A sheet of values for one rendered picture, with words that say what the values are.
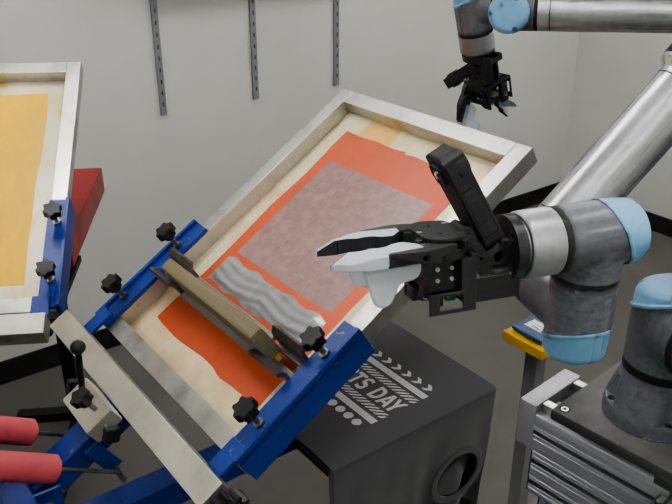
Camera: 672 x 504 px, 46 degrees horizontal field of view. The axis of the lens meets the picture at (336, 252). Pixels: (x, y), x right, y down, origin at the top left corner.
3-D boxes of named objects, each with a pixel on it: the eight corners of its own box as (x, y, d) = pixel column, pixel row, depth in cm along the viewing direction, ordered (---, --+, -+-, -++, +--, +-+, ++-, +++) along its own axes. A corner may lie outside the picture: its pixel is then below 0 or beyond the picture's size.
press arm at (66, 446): (120, 407, 150) (104, 393, 147) (133, 422, 146) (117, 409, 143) (51, 476, 146) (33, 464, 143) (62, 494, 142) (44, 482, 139)
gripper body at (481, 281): (425, 319, 79) (530, 301, 83) (424, 238, 77) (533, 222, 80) (396, 294, 86) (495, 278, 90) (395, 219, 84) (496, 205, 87)
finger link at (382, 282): (348, 322, 75) (427, 302, 79) (345, 264, 73) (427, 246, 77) (332, 312, 78) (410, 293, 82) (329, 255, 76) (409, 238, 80)
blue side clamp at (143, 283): (209, 238, 183) (193, 218, 178) (220, 245, 179) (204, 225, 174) (113, 331, 176) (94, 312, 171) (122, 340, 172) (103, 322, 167)
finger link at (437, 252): (397, 273, 75) (471, 256, 79) (397, 258, 74) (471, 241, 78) (372, 260, 79) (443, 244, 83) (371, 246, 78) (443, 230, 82)
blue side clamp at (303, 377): (358, 338, 142) (342, 316, 138) (375, 350, 139) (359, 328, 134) (241, 464, 135) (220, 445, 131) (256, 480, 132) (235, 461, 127)
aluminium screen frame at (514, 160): (350, 99, 192) (344, 88, 190) (538, 161, 150) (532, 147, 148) (111, 331, 174) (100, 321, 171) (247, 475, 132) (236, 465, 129)
